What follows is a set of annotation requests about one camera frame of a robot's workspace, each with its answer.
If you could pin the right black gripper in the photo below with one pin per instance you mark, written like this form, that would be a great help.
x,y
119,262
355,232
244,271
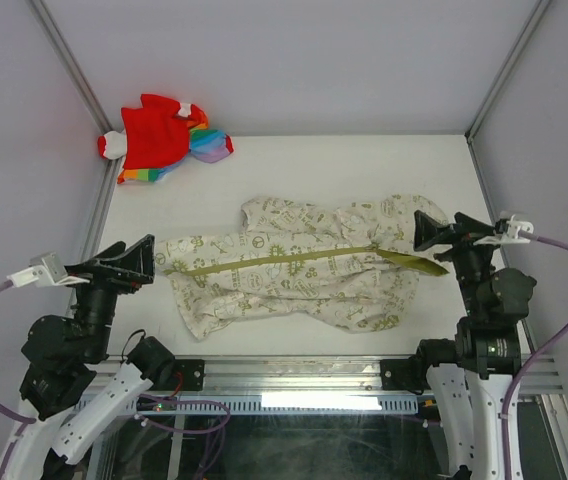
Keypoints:
x,y
426,230

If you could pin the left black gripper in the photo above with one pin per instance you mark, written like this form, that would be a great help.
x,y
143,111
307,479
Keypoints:
x,y
128,269

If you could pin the cream green printed jacket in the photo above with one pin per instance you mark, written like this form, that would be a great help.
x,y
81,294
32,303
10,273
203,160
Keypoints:
x,y
353,268

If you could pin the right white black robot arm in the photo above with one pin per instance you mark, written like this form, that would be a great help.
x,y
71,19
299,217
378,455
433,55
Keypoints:
x,y
486,345

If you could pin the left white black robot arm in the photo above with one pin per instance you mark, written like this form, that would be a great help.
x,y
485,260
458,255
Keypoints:
x,y
48,439

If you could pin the red rainbow striped garment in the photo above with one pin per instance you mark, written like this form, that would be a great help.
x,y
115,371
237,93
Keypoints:
x,y
160,134

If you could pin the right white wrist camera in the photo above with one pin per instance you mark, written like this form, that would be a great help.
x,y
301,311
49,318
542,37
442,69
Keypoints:
x,y
511,229

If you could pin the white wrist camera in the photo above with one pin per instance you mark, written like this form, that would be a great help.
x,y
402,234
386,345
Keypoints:
x,y
45,270
511,229

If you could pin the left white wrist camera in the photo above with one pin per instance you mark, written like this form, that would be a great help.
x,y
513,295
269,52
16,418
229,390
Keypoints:
x,y
45,270

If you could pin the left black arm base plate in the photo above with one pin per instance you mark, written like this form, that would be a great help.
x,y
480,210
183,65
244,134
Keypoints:
x,y
187,375

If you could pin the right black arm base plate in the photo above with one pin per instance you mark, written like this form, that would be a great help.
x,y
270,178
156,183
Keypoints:
x,y
402,375

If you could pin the aluminium front rail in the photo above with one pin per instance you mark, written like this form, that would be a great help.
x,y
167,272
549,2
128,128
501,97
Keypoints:
x,y
243,375

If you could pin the grey slotted cable duct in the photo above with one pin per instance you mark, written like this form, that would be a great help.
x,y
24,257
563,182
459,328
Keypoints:
x,y
284,403

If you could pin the right aluminium corner post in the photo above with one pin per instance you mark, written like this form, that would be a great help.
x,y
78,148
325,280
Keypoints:
x,y
508,66

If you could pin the aluminium corner post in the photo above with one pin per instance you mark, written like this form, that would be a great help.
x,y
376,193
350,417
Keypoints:
x,y
508,66
55,36

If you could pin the left aluminium corner post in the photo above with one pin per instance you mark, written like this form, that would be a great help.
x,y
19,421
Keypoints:
x,y
55,36

